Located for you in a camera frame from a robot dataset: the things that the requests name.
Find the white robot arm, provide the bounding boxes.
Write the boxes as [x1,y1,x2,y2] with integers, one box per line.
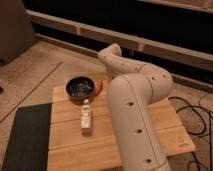
[98,44,173,171]

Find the dark blue bowl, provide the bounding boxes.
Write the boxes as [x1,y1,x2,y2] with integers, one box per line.
[66,76,95,100]

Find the white plastic bottle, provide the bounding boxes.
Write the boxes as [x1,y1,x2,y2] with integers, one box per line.
[80,99,92,133]

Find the dark grey floor mat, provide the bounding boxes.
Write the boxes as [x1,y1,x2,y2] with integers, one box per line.
[1,103,52,171]

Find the brown cabinet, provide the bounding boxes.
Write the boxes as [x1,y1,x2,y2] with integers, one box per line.
[0,0,37,63]

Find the orange ring object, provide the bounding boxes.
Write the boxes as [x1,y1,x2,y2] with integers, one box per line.
[94,80,103,96]

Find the black floor cables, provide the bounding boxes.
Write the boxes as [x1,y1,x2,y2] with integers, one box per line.
[168,93,213,171]

